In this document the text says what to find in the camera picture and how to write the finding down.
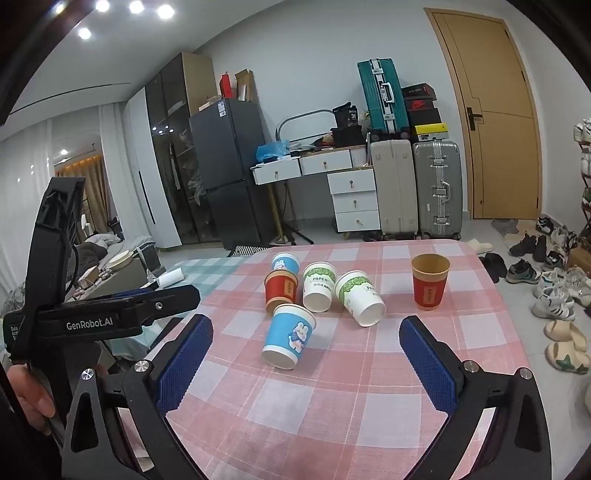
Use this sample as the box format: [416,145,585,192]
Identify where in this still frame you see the teal suitcase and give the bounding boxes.
[357,58,410,136]

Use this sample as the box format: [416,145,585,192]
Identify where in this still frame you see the dark glass cabinet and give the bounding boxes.
[145,52,218,246]

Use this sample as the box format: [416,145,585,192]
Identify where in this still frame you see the beige suitcase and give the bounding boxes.
[370,139,420,241]

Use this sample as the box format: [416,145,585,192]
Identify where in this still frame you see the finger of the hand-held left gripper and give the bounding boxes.
[134,284,201,326]

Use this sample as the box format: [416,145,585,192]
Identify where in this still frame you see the black tripod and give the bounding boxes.
[276,217,315,246]

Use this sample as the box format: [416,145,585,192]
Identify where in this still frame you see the teal checked cloth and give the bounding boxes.
[152,256,245,301]

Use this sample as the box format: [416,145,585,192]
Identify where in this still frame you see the grey doormat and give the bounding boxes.
[491,218,536,250]

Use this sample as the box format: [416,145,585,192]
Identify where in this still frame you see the grey curved chair back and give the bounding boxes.
[276,109,335,141]

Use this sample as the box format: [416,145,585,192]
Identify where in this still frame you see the red paper cup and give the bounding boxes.
[411,253,451,311]
[264,270,299,315]

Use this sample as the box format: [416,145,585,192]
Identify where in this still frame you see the white wardrobe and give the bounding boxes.
[124,87,182,248]

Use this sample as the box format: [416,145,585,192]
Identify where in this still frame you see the large blue rabbit paper cup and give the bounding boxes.
[262,303,317,370]

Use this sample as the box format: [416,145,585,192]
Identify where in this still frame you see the shoe rack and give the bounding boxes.
[573,117,591,217]

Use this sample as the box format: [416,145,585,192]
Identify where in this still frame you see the cream foam slippers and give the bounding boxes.
[544,320,591,373]

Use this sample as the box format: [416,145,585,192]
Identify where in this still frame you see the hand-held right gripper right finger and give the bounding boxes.
[398,316,555,480]

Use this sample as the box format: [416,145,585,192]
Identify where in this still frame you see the white desk with drawers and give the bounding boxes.
[250,145,382,234]

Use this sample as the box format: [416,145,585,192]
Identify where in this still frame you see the white paper roll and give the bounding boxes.
[156,270,186,290]

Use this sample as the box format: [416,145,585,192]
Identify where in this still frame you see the black refrigerator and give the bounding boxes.
[189,98,279,250]

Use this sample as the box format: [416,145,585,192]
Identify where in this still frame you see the small blue rabbit paper cup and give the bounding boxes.
[271,251,302,278]

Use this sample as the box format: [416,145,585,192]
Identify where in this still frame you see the silver suitcase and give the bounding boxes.
[412,141,463,241]

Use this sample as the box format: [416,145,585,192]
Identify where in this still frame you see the stack of shoe boxes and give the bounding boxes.
[401,82,450,143]

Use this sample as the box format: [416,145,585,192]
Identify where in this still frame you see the white green paper cup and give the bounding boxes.
[302,261,338,313]
[334,270,387,328]

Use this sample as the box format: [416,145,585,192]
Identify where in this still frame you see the cardboard box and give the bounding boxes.
[235,68,256,103]

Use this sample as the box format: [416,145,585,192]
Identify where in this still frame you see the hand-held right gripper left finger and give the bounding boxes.
[62,314,215,480]

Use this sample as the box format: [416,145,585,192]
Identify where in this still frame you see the pink checked tablecloth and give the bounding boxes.
[124,237,546,480]

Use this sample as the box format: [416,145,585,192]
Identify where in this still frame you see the black slippers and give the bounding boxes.
[479,252,509,284]

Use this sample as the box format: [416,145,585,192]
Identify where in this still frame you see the black box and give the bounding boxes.
[332,103,361,131]

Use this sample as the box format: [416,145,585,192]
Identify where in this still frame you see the blue plastic bag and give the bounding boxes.
[256,140,290,163]

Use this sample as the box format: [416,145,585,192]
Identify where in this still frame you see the wooden door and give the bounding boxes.
[424,7,542,221]

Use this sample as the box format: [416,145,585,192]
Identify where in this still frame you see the person's left hand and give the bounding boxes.
[7,364,56,435]

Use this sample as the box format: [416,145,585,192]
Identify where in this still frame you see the row of sneakers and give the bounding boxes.
[505,215,591,321]

